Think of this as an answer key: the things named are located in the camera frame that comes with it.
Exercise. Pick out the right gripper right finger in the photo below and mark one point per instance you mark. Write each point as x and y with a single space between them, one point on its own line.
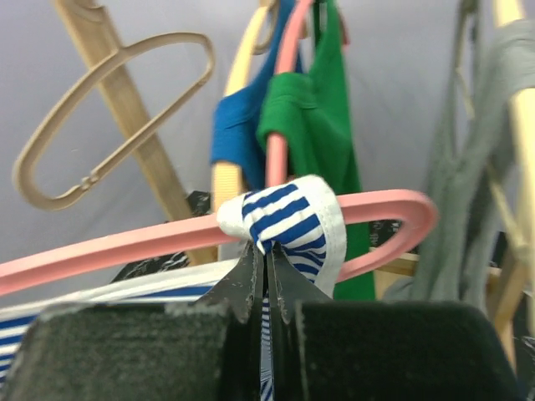
345 350

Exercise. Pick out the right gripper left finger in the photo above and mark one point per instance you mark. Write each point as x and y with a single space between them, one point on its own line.
205 350

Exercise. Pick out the blue white striped tank top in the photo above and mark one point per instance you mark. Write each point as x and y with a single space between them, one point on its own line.
303 217

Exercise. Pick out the pink hanger with striped top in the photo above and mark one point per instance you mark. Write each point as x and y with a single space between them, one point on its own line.
415 210

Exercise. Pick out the light wooden hanger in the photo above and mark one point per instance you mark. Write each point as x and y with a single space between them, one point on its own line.
113 117

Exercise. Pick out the grey tank top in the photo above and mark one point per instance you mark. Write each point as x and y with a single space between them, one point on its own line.
473 133

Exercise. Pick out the wooden hanger with blue top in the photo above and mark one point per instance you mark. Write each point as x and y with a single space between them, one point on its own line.
226 177

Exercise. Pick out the cream hanger with grey top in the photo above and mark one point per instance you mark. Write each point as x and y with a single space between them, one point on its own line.
511 183

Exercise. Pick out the pink hanger with green top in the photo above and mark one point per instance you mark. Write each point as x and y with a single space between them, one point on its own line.
284 104

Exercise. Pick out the green tank top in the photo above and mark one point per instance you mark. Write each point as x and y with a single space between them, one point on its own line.
326 138

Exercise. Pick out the wooden clothes rack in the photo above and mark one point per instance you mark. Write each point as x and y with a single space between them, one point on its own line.
517 268

